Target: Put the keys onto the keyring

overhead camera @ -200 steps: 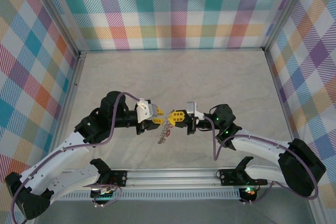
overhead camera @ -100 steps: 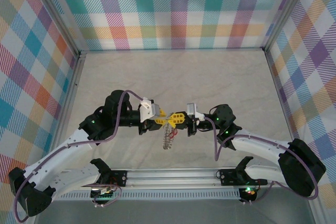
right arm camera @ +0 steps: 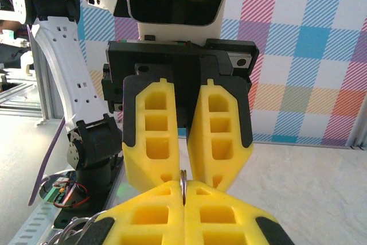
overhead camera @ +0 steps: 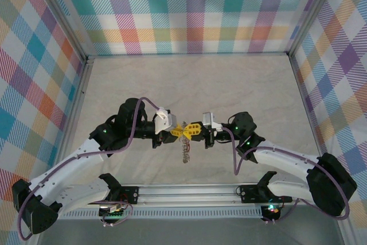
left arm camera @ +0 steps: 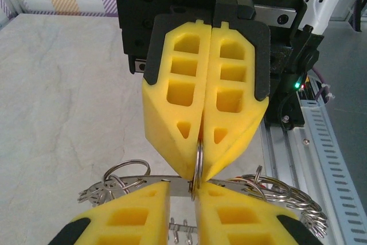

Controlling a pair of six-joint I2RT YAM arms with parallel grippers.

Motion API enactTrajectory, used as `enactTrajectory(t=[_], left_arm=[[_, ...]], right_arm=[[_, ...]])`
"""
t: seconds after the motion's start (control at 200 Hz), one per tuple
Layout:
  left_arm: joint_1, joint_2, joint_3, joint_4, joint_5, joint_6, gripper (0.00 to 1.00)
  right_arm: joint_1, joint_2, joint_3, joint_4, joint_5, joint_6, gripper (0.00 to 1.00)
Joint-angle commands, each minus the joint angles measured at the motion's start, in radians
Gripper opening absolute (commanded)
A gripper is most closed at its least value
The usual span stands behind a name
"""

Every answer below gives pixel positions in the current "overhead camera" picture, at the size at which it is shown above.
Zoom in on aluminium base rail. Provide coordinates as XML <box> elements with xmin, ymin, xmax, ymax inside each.
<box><xmin>120</xmin><ymin>184</ymin><xmax>287</xmax><ymax>208</ymax></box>

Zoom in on green circuit board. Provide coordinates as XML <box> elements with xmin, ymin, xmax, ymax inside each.
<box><xmin>98</xmin><ymin>204</ymin><xmax>128</xmax><ymax>219</ymax></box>

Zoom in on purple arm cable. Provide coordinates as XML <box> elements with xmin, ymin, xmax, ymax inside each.
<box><xmin>17</xmin><ymin>97</ymin><xmax>163</xmax><ymax>242</ymax></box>
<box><xmin>220</xmin><ymin>124</ymin><xmax>351</xmax><ymax>225</ymax></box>

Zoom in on slotted grey cable duct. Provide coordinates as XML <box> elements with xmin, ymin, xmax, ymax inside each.
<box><xmin>61</xmin><ymin>208</ymin><xmax>264</xmax><ymax>220</ymax></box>

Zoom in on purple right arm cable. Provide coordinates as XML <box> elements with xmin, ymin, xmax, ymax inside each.
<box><xmin>220</xmin><ymin>124</ymin><xmax>351</xmax><ymax>225</ymax></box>

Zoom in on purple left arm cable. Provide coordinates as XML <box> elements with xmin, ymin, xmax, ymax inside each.
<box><xmin>17</xmin><ymin>97</ymin><xmax>163</xmax><ymax>242</ymax></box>

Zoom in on small circuit board with LED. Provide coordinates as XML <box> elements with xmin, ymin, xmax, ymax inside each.
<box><xmin>262</xmin><ymin>204</ymin><xmax>281</xmax><ymax>216</ymax></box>

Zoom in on aluminium frame post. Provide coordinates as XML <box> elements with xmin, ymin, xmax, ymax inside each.
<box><xmin>286</xmin><ymin>0</ymin><xmax>342</xmax><ymax>56</ymax></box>
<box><xmin>34</xmin><ymin>0</ymin><xmax>93</xmax><ymax>62</ymax></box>

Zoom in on aluminium side rail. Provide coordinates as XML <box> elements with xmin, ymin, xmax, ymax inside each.
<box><xmin>287</xmin><ymin>54</ymin><xmax>329</xmax><ymax>160</ymax></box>
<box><xmin>61</xmin><ymin>57</ymin><xmax>94</xmax><ymax>154</ymax></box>

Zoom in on aluminium back rail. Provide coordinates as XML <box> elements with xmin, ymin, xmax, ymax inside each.
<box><xmin>87</xmin><ymin>52</ymin><xmax>291</xmax><ymax>58</ymax></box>

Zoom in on silver keyring bunch with keys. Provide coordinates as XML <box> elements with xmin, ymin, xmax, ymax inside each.
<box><xmin>179</xmin><ymin>137</ymin><xmax>193</xmax><ymax>166</ymax></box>

